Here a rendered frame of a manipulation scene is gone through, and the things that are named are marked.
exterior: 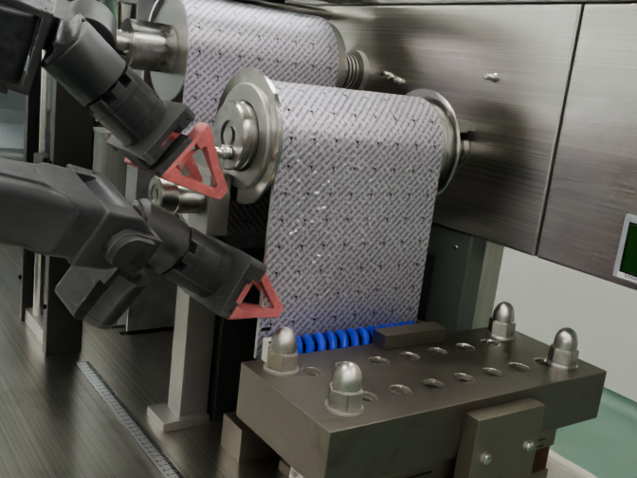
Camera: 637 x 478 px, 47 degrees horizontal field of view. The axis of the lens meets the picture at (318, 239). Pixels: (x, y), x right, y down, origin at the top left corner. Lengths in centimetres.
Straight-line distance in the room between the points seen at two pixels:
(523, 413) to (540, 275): 312
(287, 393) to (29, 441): 31
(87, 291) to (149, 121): 17
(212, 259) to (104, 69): 20
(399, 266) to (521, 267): 308
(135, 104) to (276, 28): 39
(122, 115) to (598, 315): 320
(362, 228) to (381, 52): 39
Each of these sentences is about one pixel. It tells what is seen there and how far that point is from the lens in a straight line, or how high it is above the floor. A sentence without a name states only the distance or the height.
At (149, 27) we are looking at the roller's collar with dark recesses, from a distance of 100.
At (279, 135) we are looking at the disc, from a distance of 75.
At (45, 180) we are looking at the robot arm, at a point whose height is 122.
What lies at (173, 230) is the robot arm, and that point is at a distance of 70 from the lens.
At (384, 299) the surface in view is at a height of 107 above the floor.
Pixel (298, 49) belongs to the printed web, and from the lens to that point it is 105.
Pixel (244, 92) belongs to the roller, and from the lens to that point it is 81.
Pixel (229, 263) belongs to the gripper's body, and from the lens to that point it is 74.
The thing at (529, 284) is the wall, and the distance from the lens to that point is 395.
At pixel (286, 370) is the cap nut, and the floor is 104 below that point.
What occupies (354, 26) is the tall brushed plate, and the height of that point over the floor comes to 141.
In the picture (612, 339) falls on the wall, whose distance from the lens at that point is 369.
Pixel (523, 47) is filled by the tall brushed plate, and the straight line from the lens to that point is 96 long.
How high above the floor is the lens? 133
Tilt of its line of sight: 13 degrees down
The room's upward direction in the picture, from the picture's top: 7 degrees clockwise
